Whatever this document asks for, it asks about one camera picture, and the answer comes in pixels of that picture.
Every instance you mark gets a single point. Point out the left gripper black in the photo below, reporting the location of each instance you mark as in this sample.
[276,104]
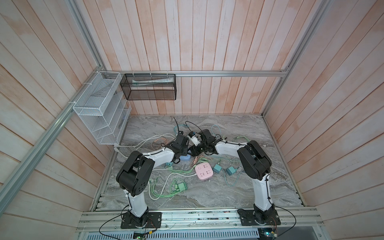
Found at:
[185,150]

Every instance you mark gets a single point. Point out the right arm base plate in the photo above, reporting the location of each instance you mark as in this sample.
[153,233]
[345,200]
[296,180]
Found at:
[259,218]

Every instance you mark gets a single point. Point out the black mesh basket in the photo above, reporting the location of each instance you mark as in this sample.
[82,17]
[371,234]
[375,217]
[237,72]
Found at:
[142,87]

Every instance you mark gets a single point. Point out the light green USB charger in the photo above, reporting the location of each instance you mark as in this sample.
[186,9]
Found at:
[180,187]

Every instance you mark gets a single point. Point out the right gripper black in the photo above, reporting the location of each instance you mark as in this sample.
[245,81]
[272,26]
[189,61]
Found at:
[193,149]

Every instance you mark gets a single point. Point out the aluminium front rail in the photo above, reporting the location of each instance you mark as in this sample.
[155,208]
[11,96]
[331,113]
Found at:
[193,219]

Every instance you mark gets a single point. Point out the blue power strip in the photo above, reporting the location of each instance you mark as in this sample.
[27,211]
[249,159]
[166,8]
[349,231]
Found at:
[185,158]

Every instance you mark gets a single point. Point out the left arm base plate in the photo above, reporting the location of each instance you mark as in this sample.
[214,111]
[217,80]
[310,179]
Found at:
[147,220]

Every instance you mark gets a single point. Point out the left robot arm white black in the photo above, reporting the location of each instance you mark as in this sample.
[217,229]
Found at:
[135,173]

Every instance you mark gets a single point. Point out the pink power strip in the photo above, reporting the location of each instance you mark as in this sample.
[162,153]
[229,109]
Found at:
[204,171]

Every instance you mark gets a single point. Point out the white wire mesh shelf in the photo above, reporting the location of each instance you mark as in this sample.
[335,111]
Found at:
[103,109]

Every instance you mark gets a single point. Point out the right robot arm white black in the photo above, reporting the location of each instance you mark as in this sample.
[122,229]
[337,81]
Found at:
[256,163]

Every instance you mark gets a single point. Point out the teal USB charger with green cable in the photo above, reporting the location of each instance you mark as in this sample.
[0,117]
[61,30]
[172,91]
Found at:
[217,168]

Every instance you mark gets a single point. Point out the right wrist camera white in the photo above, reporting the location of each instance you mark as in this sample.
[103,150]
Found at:
[194,139]

